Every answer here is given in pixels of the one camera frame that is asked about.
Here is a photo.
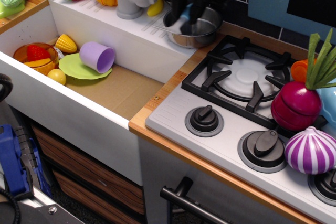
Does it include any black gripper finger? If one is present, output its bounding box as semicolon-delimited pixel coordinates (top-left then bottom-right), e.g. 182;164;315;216
171;0;185;18
189;0;207;25

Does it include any blue handled grey toy spatula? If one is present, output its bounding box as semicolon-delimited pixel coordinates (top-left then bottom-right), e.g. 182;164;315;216
153;3;195;35

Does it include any small stainless steel pan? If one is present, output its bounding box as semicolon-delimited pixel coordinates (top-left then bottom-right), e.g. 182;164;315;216
163;7;222;48

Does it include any yellow toy banana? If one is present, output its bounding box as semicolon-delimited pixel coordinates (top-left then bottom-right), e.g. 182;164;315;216
147;0;164;17

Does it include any lilac plastic cup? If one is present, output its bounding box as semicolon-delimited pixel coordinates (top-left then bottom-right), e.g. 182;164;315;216
79;41;115;74

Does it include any left black stove knob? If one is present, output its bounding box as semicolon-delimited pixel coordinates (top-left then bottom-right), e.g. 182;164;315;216
185;105;224;137

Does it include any black stove knob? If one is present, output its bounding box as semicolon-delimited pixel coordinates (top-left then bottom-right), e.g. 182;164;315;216
185;105;224;137
308;168;335;207
237;130;287;174

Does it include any orange toy carrot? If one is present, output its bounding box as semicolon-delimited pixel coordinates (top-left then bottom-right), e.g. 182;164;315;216
291;59;308;83

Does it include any yellow toy corn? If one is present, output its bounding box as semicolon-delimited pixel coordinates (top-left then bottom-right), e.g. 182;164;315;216
55;34;77;53

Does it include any green plastic plate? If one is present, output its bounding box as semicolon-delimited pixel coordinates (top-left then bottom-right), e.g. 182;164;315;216
58;53;112;80

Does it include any magenta toy beet with leaves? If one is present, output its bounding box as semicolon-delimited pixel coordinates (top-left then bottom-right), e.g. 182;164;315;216
271;29;335;132

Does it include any yellow toy lemon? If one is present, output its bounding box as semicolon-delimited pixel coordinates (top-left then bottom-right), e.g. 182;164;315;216
47;69;67;85

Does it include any orange transparent bowl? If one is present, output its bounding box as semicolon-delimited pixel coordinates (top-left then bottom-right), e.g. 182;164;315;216
13;42;59;75

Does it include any red toy strawberry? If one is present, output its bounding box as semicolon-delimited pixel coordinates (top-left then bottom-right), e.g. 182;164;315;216
27;45;50;61

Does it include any orange toy fruit slice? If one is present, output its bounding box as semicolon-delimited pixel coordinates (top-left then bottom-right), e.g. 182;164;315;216
24;58;52;68

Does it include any light blue bowl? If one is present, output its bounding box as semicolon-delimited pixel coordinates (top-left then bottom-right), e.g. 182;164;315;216
317;87;336;129

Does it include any middle black stove knob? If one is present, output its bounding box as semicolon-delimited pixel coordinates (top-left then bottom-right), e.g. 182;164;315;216
237;130;287;174

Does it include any purple striped toy onion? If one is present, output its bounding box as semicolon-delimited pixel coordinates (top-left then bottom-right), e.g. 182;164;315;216
285;126;335;175

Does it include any upper wooden drawer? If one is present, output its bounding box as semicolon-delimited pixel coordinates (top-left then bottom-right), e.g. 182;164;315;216
31;123;145;218

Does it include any wooden drawer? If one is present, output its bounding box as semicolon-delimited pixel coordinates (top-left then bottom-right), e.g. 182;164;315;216
51;170;145;223
31;123;145;218

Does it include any right black stove knob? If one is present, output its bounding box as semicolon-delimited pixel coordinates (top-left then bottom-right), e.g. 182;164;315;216
308;168;335;207

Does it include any lower wooden drawer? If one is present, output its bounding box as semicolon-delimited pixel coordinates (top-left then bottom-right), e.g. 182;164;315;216
51;170;145;223

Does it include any blue clamp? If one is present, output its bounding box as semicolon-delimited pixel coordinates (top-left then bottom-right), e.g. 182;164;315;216
1;124;52;200

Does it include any black oven door handle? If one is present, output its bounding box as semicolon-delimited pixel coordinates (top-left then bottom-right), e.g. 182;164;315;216
160;177;229;224

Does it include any black coiled cable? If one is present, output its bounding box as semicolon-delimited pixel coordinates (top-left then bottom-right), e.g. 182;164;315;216
0;187;22;224

